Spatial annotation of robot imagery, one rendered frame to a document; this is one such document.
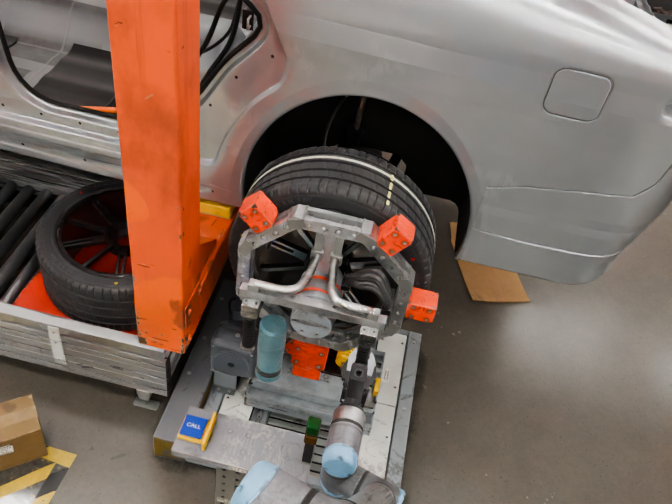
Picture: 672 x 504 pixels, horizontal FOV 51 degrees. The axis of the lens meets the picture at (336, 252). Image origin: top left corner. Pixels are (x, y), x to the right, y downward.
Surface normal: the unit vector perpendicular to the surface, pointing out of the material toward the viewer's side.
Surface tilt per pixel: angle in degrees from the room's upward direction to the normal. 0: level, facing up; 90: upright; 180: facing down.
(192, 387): 0
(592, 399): 0
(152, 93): 90
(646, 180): 90
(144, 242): 90
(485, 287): 1
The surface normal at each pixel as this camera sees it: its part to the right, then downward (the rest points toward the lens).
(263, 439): 0.14, -0.71
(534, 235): -0.19, 0.66
